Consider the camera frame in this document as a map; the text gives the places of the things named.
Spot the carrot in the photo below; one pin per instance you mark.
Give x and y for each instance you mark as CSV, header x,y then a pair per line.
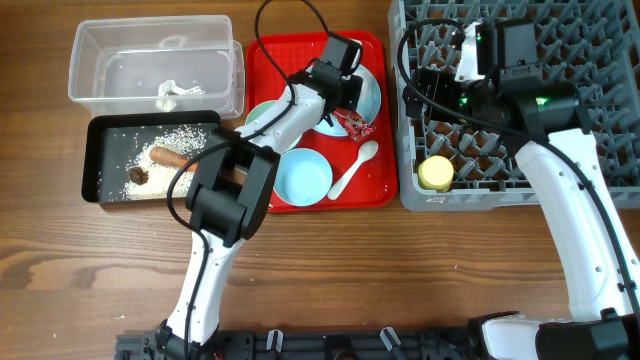
x,y
167,157

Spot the light blue plate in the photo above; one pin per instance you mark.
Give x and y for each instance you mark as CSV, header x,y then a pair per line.
x,y
368,106

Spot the red snack wrapper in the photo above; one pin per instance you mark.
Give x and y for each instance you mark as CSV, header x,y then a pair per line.
x,y
356,127

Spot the green bowl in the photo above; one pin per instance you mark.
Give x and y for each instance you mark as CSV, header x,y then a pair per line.
x,y
259,110

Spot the red serving tray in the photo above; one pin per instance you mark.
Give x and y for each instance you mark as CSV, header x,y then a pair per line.
x,y
375,183

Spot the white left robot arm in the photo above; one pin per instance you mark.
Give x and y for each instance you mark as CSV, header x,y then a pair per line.
x,y
232,186

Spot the yellow cup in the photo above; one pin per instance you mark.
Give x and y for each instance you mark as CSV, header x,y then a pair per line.
x,y
435,173

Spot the white tissue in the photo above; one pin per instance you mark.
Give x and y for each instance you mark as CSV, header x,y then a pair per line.
x,y
168,90

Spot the black tray bin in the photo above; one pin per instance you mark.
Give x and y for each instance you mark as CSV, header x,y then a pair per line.
x,y
100,124

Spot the brown food scrap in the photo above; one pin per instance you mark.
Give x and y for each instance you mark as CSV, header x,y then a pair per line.
x,y
138,175

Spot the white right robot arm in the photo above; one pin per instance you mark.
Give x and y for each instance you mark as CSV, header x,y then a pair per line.
x,y
548,131

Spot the white plastic spoon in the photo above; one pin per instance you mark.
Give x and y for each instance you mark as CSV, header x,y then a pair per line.
x,y
365,153

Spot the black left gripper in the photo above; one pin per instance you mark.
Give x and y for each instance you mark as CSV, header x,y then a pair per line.
x,y
350,99

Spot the clear plastic bin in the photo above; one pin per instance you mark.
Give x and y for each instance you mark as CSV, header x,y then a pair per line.
x,y
117,65

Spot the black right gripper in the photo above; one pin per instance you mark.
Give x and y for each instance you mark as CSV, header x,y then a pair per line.
x,y
440,83

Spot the grey dishwasher rack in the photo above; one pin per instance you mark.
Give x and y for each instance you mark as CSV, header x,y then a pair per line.
x,y
592,44

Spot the light blue bowl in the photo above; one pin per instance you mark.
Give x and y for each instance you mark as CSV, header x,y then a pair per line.
x,y
303,178

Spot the spilled white rice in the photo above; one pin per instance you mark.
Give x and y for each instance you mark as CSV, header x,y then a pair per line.
x,y
170,180

